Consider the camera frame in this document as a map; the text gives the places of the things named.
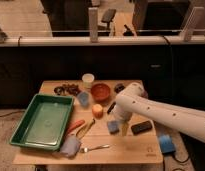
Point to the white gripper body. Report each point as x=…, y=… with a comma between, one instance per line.
x=121, y=115

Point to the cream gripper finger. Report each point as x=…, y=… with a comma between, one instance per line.
x=124, y=128

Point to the blue sponge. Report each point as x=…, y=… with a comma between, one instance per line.
x=113, y=127

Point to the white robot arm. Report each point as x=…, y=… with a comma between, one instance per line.
x=132, y=99

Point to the black rectangular sponge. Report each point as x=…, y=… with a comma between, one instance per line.
x=141, y=127

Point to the green plastic tray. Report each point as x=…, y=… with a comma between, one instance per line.
x=44, y=122

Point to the orange cup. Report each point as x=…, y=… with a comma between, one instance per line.
x=97, y=111

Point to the orange bowl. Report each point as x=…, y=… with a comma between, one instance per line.
x=100, y=92

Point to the wooden table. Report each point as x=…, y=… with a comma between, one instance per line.
x=129, y=149

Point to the light blue cup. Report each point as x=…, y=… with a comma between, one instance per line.
x=83, y=99

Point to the silver fork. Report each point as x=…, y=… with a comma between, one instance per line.
x=86, y=149

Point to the white cup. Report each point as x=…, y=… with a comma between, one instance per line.
x=88, y=80

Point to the grey folded cloth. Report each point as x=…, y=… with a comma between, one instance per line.
x=70, y=146

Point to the black office chair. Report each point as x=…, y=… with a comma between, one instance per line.
x=106, y=20

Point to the black handled scissors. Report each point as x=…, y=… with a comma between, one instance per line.
x=118, y=88

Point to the orange handled tool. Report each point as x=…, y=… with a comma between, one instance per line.
x=75, y=125

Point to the yellow handled tool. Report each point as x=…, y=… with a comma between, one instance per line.
x=82, y=131

